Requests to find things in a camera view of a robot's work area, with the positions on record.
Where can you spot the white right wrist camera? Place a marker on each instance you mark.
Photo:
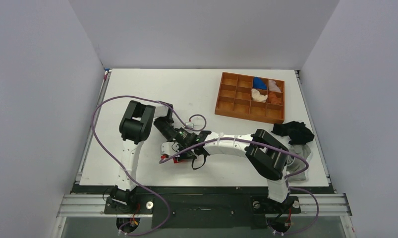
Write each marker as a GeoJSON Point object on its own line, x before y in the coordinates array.
{"type": "Point", "coordinates": [169, 148]}

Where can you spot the red underwear white trim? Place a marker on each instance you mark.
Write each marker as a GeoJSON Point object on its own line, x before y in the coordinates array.
{"type": "Point", "coordinates": [178, 160]}

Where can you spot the blue rolled underwear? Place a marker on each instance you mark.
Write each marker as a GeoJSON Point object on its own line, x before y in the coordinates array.
{"type": "Point", "coordinates": [258, 83]}

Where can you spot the grey underwear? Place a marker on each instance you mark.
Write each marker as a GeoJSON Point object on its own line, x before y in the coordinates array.
{"type": "Point", "coordinates": [293, 164]}

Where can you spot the wooden compartment tray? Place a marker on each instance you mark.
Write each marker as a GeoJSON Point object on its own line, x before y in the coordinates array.
{"type": "Point", "coordinates": [234, 99]}

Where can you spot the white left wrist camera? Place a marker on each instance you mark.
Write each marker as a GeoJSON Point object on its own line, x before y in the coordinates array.
{"type": "Point", "coordinates": [189, 125]}

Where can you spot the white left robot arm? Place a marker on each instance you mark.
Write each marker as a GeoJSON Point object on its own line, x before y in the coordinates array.
{"type": "Point", "coordinates": [135, 128]}

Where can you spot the black underwear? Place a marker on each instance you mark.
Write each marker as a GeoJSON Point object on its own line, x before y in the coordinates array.
{"type": "Point", "coordinates": [298, 133]}

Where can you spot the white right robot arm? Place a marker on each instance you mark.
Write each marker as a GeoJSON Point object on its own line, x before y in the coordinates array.
{"type": "Point", "coordinates": [266, 154]}

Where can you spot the cream rolled underwear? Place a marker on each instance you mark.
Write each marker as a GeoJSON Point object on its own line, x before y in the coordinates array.
{"type": "Point", "coordinates": [257, 96]}

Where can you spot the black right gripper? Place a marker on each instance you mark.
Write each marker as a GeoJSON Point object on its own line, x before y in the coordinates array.
{"type": "Point", "coordinates": [198, 149]}

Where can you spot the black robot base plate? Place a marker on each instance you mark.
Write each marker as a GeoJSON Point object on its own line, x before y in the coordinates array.
{"type": "Point", "coordinates": [197, 207]}

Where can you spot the orange rolled underwear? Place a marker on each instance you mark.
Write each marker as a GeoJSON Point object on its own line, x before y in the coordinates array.
{"type": "Point", "coordinates": [274, 99]}

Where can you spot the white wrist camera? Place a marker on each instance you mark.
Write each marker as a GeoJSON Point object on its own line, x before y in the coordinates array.
{"type": "Point", "coordinates": [189, 125]}
{"type": "Point", "coordinates": [169, 148]}

